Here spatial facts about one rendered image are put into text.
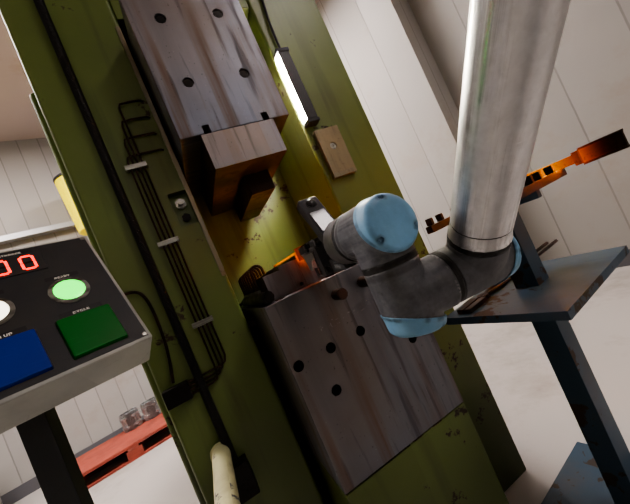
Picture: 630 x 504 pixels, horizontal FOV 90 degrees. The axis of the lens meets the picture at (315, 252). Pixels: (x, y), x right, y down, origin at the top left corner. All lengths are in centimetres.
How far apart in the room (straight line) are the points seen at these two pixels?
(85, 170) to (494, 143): 92
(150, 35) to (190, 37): 9
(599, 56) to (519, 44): 275
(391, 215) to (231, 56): 70
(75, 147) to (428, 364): 106
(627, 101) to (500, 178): 267
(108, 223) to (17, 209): 408
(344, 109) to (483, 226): 83
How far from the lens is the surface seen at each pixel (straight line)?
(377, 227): 45
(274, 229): 132
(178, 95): 93
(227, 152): 86
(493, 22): 40
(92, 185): 100
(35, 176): 517
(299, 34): 134
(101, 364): 62
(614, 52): 313
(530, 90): 42
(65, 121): 109
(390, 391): 86
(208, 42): 104
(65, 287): 69
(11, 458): 480
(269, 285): 79
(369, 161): 117
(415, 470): 94
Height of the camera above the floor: 96
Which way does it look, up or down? 2 degrees up
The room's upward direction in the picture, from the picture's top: 24 degrees counter-clockwise
